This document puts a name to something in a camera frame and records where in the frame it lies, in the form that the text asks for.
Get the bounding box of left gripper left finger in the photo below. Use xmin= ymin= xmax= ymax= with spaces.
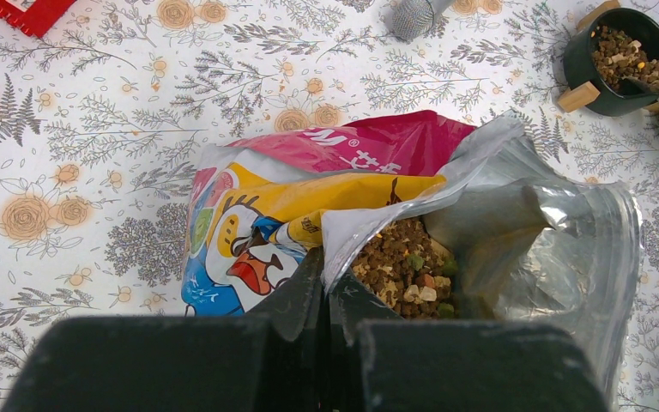
xmin=3 ymin=248 xmax=323 ymax=411

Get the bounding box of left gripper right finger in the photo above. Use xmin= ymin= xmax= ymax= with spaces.
xmin=329 ymin=274 xmax=608 ymax=411

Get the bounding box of cat food bag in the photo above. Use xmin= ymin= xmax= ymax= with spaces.
xmin=181 ymin=111 xmax=641 ymax=411

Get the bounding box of pet food kibble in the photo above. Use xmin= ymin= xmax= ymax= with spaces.
xmin=350 ymin=217 xmax=459 ymax=319

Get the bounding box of left black pet bowl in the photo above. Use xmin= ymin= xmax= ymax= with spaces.
xmin=557 ymin=1 xmax=659 ymax=117

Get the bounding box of floral table mat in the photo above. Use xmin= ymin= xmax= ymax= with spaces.
xmin=0 ymin=1 xmax=659 ymax=411

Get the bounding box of grey microphone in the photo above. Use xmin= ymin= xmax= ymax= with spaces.
xmin=391 ymin=0 xmax=456 ymax=42

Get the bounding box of red toy block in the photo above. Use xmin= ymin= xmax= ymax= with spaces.
xmin=0 ymin=0 xmax=76 ymax=39

